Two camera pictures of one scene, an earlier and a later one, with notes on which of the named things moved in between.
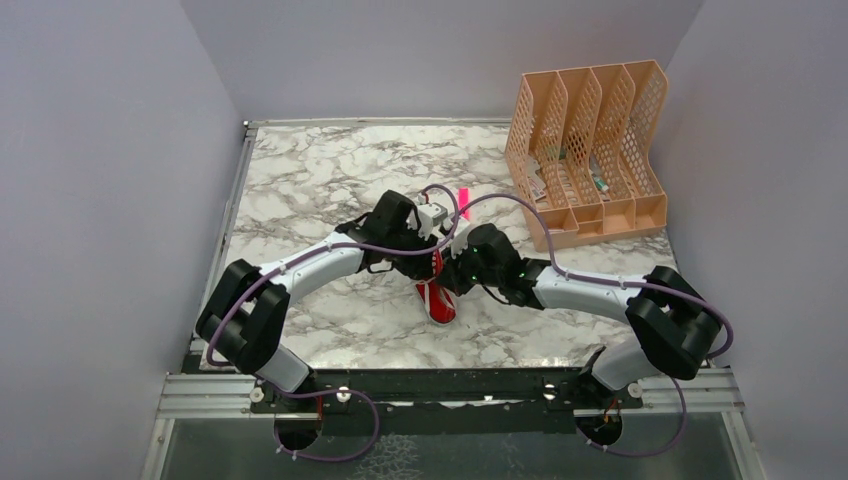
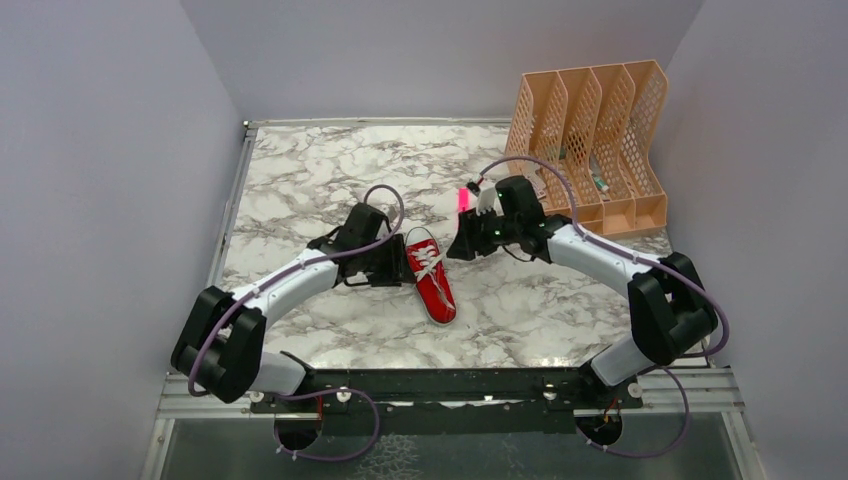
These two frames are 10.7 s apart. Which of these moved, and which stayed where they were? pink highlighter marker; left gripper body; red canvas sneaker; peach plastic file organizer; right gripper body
Moved: right gripper body; left gripper body
Stayed: red canvas sneaker; pink highlighter marker; peach plastic file organizer
